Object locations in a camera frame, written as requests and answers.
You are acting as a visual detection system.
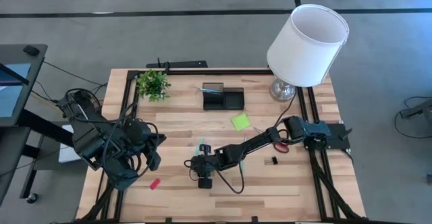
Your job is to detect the white shade silver table lamp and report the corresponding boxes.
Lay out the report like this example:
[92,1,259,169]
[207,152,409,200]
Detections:
[265,3,350,103]

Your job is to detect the black bracket bar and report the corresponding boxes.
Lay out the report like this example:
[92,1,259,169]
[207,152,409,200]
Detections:
[145,57,209,69]

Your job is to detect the green sticky note pad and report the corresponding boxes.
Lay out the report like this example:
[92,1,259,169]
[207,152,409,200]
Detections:
[231,112,252,132]

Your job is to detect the desk monitor screen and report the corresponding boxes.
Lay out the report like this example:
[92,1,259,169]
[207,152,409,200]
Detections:
[0,63,32,119]

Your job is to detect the white box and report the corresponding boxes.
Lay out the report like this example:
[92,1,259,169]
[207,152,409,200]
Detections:
[58,124,82,164]

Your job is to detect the black computer mouse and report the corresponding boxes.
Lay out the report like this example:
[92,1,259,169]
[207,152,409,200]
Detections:
[22,45,41,57]

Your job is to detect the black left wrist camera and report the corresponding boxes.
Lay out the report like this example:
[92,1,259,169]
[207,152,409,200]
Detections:
[147,142,162,172]

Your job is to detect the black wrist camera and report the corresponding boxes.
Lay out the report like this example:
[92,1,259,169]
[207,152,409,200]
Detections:
[147,142,162,172]
[197,177,213,190]

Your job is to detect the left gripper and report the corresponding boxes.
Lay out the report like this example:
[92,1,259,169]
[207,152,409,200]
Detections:
[123,117,167,154]

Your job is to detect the black aluminium table frame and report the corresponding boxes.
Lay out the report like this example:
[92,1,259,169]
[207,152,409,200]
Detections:
[79,67,369,224]

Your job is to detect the thin black floor cable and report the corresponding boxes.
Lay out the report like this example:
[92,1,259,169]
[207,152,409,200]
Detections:
[32,60,109,107]

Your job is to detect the green plant in white pot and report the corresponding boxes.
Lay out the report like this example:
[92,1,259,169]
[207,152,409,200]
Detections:
[136,69,172,103]

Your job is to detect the black equipment stand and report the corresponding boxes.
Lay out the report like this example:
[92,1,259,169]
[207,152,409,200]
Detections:
[400,99,432,120]

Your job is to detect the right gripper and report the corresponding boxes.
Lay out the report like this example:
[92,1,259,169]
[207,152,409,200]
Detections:
[189,144,217,180]

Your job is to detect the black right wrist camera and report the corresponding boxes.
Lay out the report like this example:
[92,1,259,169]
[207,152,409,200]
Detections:
[197,177,213,190]

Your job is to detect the red handled scissors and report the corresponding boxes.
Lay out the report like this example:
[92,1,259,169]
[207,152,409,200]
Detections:
[252,126,290,155]

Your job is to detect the black mesh desk organizer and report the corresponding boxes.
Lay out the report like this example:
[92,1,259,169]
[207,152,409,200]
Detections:
[202,82,245,111]

